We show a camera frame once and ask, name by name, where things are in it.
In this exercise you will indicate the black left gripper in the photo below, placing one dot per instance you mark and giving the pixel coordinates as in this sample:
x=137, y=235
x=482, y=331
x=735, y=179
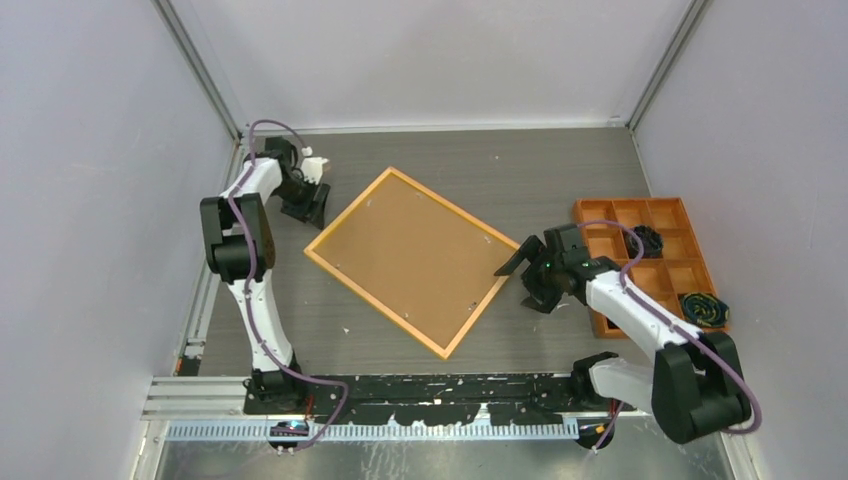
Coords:
x=302, y=212

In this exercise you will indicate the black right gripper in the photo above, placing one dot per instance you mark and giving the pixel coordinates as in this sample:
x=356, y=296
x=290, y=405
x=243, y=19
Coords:
x=540, y=299

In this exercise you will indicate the yellow wooden picture frame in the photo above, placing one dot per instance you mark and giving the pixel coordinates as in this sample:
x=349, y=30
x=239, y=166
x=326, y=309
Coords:
x=318, y=255

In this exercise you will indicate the brown fibreboard backing board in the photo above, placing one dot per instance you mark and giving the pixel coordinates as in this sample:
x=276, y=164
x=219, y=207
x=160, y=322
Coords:
x=411, y=258

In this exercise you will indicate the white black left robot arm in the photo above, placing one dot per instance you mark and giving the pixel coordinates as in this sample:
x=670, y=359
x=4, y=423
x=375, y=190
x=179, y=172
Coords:
x=240, y=249

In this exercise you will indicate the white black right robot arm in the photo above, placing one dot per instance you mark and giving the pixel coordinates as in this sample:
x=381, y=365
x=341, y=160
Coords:
x=649, y=331

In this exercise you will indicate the dark rolled tie with blue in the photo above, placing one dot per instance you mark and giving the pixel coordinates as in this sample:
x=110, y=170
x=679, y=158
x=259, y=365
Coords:
x=651, y=240

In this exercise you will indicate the brown wooden compartment tray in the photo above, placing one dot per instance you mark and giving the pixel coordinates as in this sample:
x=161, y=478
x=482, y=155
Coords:
x=680, y=270

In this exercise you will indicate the dark rolled tie yellow pattern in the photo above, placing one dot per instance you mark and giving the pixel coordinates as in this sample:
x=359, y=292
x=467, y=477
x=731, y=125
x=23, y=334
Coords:
x=704, y=309

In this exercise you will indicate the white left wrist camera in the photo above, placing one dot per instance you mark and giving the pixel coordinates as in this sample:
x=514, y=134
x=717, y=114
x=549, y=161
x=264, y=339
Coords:
x=313, y=169

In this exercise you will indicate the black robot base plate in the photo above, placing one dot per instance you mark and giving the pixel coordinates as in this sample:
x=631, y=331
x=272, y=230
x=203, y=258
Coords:
x=431, y=399

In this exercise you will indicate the aluminium rail front edge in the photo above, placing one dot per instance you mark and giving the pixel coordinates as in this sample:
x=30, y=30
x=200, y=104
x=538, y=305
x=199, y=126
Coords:
x=211, y=409

